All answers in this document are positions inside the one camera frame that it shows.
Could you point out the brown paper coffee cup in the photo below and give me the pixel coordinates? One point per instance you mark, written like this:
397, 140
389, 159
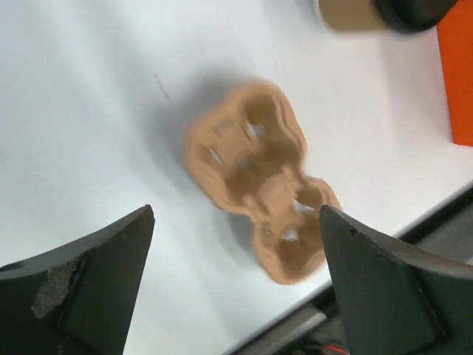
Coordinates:
350, 16

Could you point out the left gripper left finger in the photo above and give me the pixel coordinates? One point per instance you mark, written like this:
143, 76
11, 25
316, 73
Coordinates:
78, 298

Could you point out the brown pulp cup carrier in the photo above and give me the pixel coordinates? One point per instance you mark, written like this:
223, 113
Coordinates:
247, 154

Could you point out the black plastic cup lid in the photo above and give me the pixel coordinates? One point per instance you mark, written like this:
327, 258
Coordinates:
413, 16

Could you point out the orange paper bag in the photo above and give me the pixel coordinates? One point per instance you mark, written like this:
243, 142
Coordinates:
455, 43

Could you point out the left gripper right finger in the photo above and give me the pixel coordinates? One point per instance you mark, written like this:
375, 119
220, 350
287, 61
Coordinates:
393, 297

